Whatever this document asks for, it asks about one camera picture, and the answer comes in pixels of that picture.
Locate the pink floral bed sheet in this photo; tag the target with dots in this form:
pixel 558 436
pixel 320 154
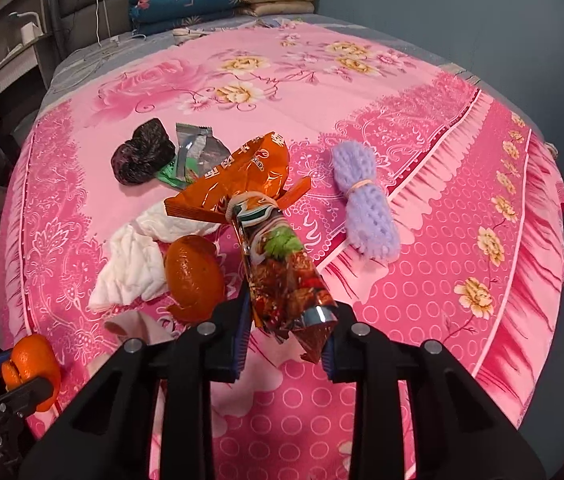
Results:
pixel 436 352

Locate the orange brown snack bag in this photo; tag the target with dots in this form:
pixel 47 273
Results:
pixel 247 191

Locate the white desk lamp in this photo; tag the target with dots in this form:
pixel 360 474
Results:
pixel 32 29

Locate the pink cloth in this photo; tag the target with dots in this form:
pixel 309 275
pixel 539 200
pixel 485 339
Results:
pixel 137 325

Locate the small dark purple plastic bag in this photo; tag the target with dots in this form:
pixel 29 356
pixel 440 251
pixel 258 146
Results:
pixel 140 158

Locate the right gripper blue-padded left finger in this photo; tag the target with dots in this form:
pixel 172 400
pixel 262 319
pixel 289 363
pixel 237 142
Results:
pixel 242 334

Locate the grey padded headboard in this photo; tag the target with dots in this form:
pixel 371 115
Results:
pixel 92 5

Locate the green silver snack wrapper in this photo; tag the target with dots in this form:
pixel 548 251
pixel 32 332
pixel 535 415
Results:
pixel 197 152

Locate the orange peel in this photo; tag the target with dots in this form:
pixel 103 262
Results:
pixel 194 278
pixel 30 358

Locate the white tissue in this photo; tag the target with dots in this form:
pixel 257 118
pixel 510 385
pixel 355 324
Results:
pixel 135 270
pixel 155 223

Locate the purple foam fruit net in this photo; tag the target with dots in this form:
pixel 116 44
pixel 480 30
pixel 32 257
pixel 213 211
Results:
pixel 369 224

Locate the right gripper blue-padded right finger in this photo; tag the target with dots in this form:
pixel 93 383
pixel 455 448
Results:
pixel 327 357

